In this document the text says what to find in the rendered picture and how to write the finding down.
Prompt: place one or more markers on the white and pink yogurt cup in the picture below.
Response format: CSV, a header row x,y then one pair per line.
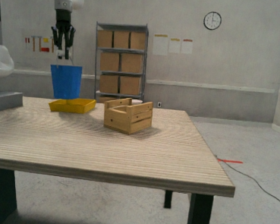
x,y
136,102

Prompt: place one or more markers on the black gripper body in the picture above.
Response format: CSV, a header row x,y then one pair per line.
x,y
63,18

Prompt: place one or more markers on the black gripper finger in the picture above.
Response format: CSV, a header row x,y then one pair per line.
x,y
57,38
68,40

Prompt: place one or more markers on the yellow shallow tray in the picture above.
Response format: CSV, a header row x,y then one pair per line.
x,y
72,105

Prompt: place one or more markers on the small wooden crate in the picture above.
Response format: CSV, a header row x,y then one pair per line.
x,y
127,119

